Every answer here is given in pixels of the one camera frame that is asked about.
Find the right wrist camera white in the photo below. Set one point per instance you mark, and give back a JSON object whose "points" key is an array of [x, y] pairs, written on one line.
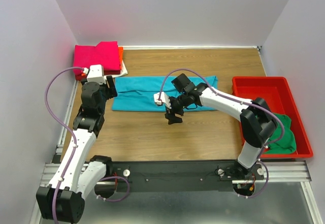
{"points": [[162, 99]]}

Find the orange folded t shirt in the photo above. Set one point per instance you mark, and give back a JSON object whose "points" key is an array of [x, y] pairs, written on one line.
{"points": [[120, 51]]}

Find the green t shirt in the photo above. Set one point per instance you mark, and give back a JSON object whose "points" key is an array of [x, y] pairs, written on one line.
{"points": [[287, 144]]}

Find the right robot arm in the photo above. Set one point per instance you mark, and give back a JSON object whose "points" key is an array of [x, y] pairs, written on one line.
{"points": [[258, 123]]}

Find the teal t shirt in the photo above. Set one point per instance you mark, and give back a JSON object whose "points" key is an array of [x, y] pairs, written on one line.
{"points": [[135, 94]]}

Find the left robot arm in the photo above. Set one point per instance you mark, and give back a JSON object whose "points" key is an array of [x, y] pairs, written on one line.
{"points": [[63, 198]]}

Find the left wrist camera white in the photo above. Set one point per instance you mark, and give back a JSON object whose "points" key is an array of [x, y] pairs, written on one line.
{"points": [[95, 73]]}

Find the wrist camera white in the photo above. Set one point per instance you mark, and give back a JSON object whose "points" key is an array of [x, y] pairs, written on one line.
{"points": [[95, 73], [162, 99]]}

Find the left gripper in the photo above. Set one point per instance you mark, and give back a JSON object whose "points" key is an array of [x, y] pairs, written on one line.
{"points": [[111, 92]]}

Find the aluminium frame rail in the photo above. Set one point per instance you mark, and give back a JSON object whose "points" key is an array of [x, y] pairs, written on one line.
{"points": [[274, 172]]}

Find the pink folded t shirt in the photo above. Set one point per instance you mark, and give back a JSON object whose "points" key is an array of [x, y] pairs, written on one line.
{"points": [[104, 53]]}

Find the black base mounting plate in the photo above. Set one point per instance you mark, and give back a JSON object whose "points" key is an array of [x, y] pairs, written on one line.
{"points": [[179, 176]]}

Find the red plastic bin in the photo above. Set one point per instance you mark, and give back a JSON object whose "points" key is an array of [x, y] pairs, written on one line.
{"points": [[277, 93]]}

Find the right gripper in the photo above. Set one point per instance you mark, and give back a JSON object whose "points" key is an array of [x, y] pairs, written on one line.
{"points": [[170, 114]]}

